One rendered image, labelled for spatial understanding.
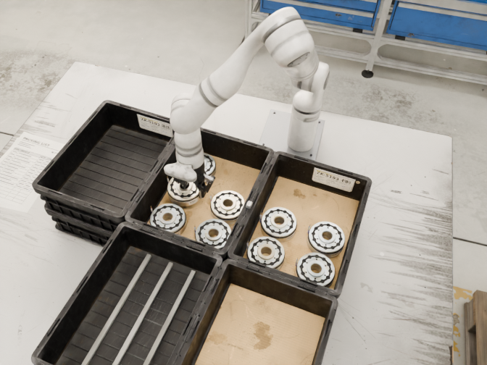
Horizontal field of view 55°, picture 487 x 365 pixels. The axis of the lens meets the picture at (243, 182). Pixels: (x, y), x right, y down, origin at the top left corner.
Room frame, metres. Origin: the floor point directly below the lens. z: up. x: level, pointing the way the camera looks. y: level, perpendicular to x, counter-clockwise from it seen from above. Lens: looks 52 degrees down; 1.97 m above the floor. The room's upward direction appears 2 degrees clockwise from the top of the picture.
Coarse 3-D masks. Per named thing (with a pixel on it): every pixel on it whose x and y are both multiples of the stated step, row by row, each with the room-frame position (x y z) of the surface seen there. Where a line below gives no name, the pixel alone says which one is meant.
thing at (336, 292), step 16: (272, 160) 0.92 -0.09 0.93; (304, 160) 0.92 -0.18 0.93; (352, 176) 0.87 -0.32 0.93; (256, 192) 0.80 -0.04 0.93; (368, 192) 0.81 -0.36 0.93; (352, 240) 0.65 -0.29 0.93; (240, 256) 0.59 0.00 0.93; (272, 272) 0.55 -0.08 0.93; (320, 288) 0.51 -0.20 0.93; (336, 288) 0.51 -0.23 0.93
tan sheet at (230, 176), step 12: (216, 168) 0.96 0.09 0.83; (228, 168) 0.96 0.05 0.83; (240, 168) 0.97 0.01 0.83; (252, 168) 0.97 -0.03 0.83; (216, 180) 0.91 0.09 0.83; (228, 180) 0.91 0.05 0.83; (240, 180) 0.92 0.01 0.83; (252, 180) 0.92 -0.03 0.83; (216, 192) 0.87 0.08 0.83; (240, 192) 0.87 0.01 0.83; (204, 204) 0.82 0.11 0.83; (192, 216) 0.78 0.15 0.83; (204, 216) 0.78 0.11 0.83; (192, 228) 0.73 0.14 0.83
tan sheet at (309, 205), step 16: (272, 192) 0.87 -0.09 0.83; (288, 192) 0.88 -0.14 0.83; (304, 192) 0.88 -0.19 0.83; (320, 192) 0.88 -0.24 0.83; (288, 208) 0.82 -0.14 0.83; (304, 208) 0.82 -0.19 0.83; (320, 208) 0.82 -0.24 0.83; (336, 208) 0.82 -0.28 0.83; (352, 208) 0.82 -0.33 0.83; (304, 224) 0.76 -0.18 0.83; (336, 224) 0.76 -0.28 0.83; (352, 224) 0.76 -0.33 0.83; (288, 240) 0.70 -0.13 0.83; (304, 240) 0.70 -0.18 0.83; (288, 256) 0.65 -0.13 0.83; (336, 256) 0.65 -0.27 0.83; (288, 272) 0.60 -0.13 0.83; (336, 272) 0.60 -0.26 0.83
